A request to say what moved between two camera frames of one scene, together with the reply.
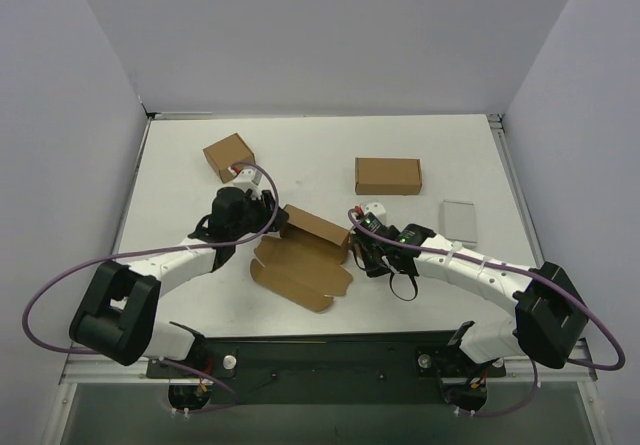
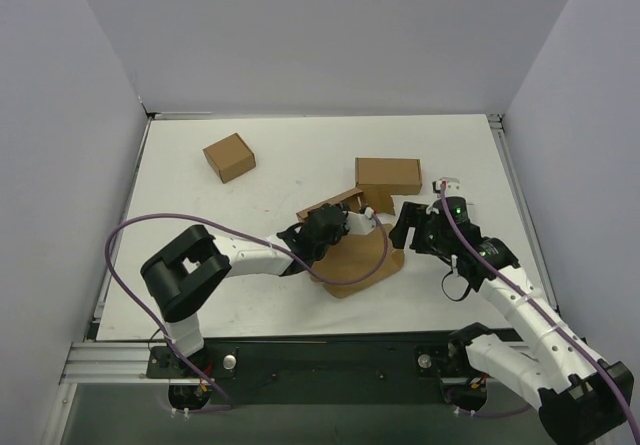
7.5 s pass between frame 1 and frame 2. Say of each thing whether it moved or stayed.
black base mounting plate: stayed
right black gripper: moved
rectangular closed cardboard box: stayed
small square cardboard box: stayed
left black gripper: moved
